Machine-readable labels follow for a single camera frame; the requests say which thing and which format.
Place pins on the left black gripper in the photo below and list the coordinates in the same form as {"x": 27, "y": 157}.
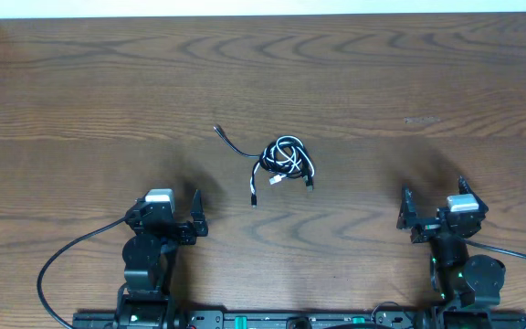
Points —
{"x": 172, "y": 227}

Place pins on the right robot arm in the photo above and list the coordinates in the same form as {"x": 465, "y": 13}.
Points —
{"x": 469, "y": 285}

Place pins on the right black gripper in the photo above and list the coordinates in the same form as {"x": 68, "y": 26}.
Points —
{"x": 426, "y": 228}

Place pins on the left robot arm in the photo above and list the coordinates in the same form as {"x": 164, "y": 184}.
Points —
{"x": 150, "y": 256}

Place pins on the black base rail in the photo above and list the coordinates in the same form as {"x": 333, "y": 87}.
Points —
{"x": 386, "y": 318}

